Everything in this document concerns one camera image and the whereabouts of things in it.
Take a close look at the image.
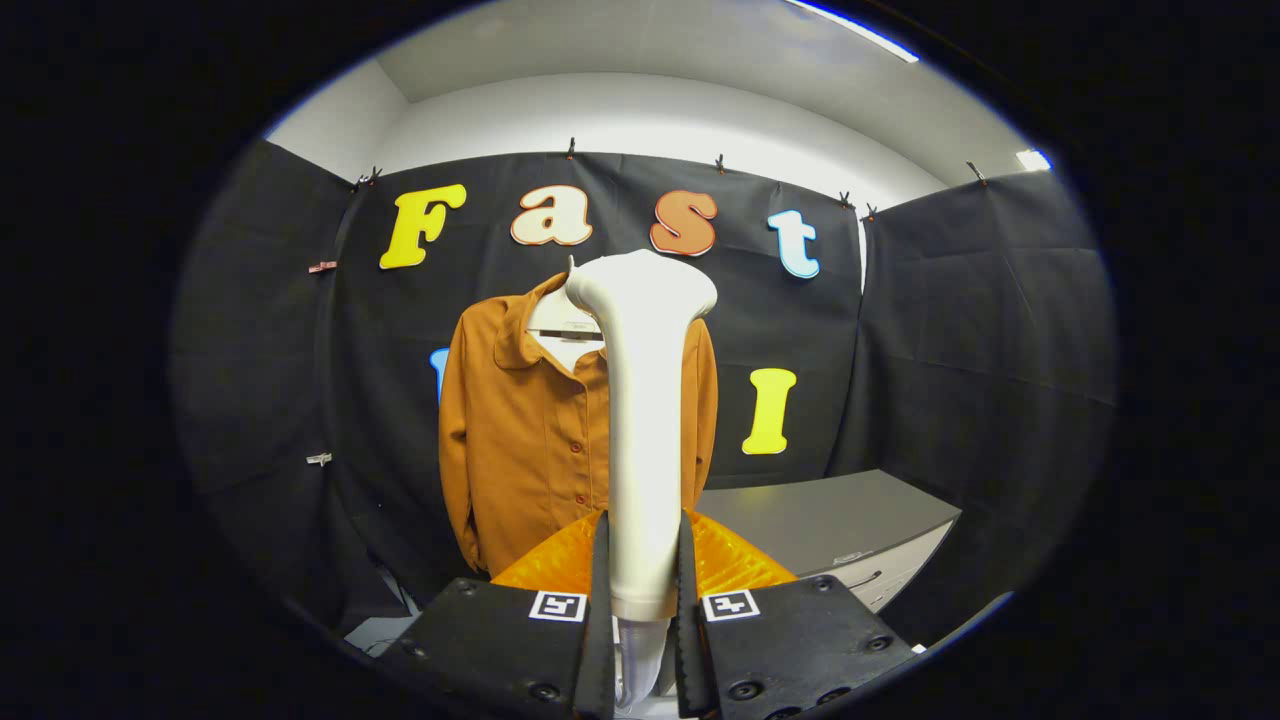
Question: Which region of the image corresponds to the grey cabinet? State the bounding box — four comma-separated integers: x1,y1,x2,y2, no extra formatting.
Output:
695,470,963,613

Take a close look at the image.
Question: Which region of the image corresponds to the orange button shirt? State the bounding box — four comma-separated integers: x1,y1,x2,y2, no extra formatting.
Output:
438,272,719,579

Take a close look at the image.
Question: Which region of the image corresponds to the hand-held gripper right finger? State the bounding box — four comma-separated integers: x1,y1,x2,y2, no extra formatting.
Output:
675,510,917,720

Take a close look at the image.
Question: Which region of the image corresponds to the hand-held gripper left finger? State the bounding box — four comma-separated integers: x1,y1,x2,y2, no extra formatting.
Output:
375,510,616,720

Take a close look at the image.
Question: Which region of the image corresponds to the black backdrop cloth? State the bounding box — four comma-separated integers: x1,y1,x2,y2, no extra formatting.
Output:
170,140,1116,646

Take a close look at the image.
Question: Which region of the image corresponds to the white garment steamer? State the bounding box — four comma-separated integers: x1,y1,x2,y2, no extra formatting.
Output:
565,250,719,713

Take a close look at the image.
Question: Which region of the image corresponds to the white mannequin torso stand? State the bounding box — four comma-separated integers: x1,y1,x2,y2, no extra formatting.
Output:
527,255,607,373

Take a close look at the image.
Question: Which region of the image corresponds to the row of black clips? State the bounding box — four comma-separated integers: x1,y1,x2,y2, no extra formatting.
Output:
350,137,991,223

